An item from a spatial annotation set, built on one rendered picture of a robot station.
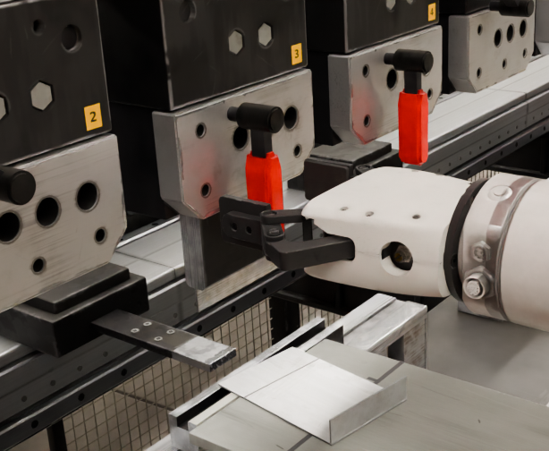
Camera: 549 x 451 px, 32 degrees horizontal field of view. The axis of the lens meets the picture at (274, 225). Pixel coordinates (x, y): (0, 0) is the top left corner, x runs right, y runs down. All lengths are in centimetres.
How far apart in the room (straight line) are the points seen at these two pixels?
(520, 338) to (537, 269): 62
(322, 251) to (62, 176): 16
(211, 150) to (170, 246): 49
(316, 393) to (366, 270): 23
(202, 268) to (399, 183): 19
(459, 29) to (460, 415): 38
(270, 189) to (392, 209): 12
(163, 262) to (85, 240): 51
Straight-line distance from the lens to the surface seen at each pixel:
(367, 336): 94
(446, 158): 156
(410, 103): 82
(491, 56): 100
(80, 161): 58
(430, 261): 56
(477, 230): 54
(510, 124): 175
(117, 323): 92
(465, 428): 75
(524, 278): 54
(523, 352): 112
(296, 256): 56
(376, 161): 128
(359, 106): 80
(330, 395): 78
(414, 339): 99
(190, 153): 65
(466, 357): 110
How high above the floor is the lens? 141
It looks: 21 degrees down
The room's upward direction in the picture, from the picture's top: 3 degrees counter-clockwise
